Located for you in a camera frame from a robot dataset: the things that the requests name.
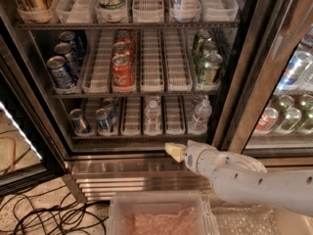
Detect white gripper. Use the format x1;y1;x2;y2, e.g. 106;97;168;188
165;140;228;180

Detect clear water bottle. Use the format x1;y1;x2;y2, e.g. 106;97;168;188
192;95;210;110
144;100;161;135
189;99;212;134

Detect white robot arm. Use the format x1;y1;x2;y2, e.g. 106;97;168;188
164;140;313;216

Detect steel fridge base grille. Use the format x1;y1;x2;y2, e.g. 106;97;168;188
71;158;210;202

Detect closed glass fridge door right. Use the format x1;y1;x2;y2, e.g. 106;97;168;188
212;0;313;153

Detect white bottle top shelf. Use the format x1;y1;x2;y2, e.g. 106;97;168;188
170;0;199;23

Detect open fridge door left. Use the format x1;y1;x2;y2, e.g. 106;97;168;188
0;37;65;197

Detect clear plastic bin left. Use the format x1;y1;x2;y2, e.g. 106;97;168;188
107;191;211;235

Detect clear plastic bin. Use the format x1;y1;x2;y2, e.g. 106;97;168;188
107;191;211;235
208;195;313;235

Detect blue can bottom behind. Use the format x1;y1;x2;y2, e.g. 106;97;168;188
102;97;117;124

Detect clear plastic bin right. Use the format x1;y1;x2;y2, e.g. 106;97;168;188
208;195;313;235

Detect red coca cola can front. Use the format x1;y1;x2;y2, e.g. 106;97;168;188
112;55;134;93

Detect green soda can front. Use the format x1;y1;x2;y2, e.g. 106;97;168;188
197;53;223;85

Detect green soda can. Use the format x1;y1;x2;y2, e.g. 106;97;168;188
192;28;211;62
197;53;223;85
200;41;218;57

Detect blue can bottom left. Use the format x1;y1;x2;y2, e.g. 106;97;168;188
69;109;90;134

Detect green soda can middle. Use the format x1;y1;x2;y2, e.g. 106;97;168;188
200;41;218;57

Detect red cola can middle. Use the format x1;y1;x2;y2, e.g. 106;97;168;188
112;42;131;56

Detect green soda can back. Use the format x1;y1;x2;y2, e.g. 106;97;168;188
192;28;211;62

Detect green can behind glass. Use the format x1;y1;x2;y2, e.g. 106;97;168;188
275;107;302;134

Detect red cola can back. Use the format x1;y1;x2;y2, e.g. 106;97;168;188
114;30;132;44

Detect blue pepsi can front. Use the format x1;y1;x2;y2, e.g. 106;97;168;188
46;56;75;89

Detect blue pepsi can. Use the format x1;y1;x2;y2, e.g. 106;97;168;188
46;56;75;89
59;31;85;56
54;42;80;77

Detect blue pepsi can middle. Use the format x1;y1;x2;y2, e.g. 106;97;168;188
54;42;80;77

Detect red bull can behind glass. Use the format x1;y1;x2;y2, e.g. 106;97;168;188
278;51;313;91

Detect blue pepsi can back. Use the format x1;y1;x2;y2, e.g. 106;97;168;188
59;31;85;56

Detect black cables on floor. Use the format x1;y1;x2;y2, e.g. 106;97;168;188
0;183;109;235

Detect orange cable on floor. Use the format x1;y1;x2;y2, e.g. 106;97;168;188
0;134;18;176

